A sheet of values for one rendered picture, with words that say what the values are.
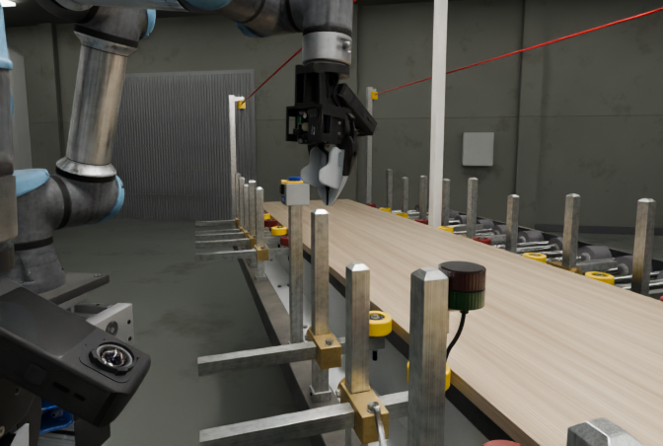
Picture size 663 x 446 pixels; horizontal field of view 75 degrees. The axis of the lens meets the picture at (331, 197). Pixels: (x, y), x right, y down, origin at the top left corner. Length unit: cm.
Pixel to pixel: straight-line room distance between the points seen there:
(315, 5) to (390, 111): 664
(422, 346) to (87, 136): 78
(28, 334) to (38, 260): 71
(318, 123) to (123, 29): 50
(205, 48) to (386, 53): 316
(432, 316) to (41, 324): 41
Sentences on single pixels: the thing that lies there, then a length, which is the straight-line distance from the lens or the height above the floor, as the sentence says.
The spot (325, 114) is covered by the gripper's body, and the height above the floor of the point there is 136.
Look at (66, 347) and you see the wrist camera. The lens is 30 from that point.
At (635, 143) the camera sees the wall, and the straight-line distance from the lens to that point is 798.
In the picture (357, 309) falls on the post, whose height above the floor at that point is 102.
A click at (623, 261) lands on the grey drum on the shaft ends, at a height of 83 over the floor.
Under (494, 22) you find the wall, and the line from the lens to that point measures 761.
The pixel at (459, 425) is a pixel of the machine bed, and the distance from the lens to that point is 99.
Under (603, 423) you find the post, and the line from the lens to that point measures 41.
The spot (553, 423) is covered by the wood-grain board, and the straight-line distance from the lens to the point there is 81.
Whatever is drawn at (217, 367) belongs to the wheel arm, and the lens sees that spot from 103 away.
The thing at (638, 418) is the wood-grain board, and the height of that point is 90.
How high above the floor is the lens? 131
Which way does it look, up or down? 6 degrees down
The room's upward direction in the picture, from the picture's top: straight up
